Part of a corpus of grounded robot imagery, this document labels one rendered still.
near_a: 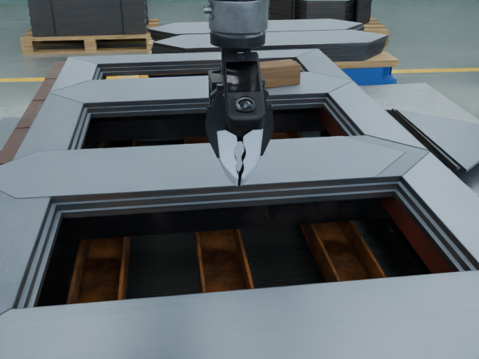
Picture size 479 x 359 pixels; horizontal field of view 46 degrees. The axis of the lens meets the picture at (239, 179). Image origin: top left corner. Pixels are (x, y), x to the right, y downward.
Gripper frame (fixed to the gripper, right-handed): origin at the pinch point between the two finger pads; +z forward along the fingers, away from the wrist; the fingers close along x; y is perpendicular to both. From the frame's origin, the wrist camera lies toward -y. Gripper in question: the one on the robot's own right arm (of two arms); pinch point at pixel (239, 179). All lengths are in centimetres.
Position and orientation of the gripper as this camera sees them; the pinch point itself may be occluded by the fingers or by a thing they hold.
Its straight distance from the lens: 78.9
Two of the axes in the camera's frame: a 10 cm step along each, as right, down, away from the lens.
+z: 0.0, 8.9, 4.5
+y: -1.3, -4.4, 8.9
